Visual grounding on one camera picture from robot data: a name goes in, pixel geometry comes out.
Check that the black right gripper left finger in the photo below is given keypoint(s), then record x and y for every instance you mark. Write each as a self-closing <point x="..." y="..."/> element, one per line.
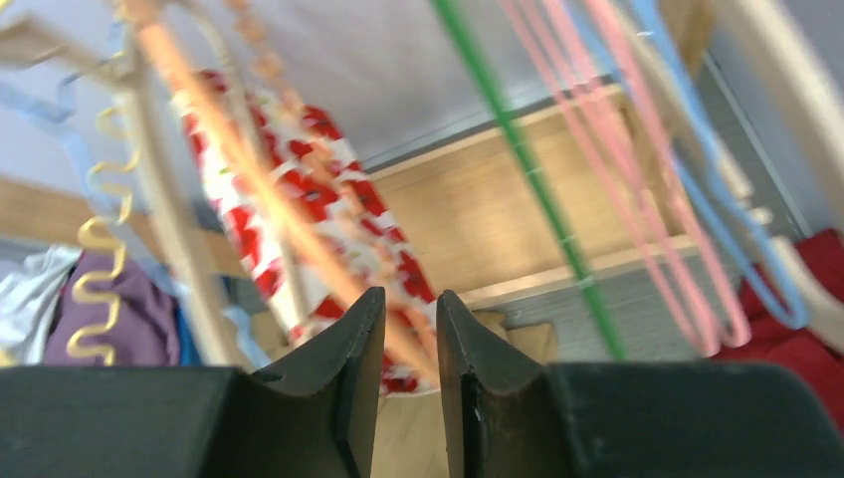
<point x="63" y="421"/>

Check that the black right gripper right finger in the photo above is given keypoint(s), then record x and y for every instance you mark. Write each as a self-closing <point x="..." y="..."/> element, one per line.
<point x="686" y="419"/>

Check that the red poppy print skirt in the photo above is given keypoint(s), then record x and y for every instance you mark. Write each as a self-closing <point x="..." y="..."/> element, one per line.
<point x="317" y="169"/>

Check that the tan garment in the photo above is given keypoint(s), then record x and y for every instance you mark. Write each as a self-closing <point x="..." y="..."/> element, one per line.
<point x="492" y="417"/>

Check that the orange hanger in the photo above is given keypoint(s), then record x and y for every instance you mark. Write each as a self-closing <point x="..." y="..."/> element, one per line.
<point x="219" y="97"/>

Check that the wooden hanger rack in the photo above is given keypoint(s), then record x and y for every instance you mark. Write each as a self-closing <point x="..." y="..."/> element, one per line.
<point x="387" y="75"/>

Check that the light wooden hanger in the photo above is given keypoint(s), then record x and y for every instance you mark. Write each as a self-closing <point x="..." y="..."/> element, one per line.
<point x="183" y="245"/>

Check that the green hanger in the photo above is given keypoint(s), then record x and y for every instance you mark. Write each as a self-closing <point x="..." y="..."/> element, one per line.
<point x="482" y="73"/>

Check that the pink hanger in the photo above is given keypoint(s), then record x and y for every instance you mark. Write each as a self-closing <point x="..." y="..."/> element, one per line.
<point x="605" y="141"/>

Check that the beige wooden hanger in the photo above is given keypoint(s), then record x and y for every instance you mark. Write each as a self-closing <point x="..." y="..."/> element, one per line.
<point x="802" y="90"/>

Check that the purple garment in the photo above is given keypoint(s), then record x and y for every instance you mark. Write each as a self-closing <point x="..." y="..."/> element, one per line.
<point x="145" y="332"/>

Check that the white garment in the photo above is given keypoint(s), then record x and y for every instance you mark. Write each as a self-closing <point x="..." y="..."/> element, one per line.
<point x="29" y="297"/>

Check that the light blue wire hanger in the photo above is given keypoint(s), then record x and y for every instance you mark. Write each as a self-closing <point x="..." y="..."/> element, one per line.
<point x="676" y="121"/>

